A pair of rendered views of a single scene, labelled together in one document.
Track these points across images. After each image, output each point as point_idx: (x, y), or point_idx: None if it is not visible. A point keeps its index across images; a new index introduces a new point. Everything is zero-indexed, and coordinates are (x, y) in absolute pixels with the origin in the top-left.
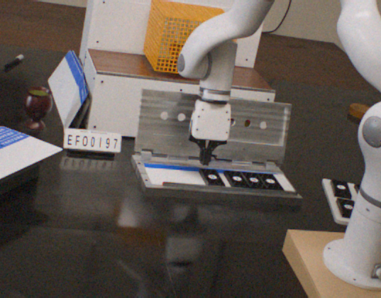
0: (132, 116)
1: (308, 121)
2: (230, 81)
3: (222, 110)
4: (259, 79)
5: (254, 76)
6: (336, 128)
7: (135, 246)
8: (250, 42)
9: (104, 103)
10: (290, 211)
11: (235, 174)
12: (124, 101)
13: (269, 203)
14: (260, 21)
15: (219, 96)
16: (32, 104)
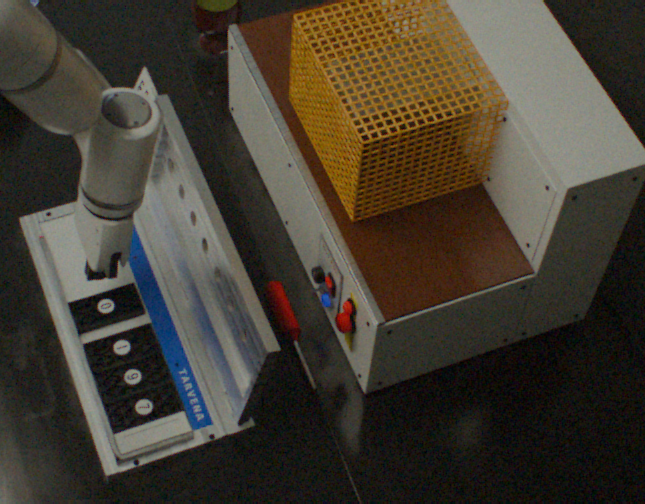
0: (256, 139)
1: None
2: (101, 189)
3: (93, 220)
4: (449, 288)
5: (462, 277)
6: None
7: None
8: (537, 220)
9: (236, 85)
10: (69, 462)
11: (140, 342)
12: (249, 107)
13: (86, 423)
14: (27, 115)
15: (80, 193)
16: (191, 5)
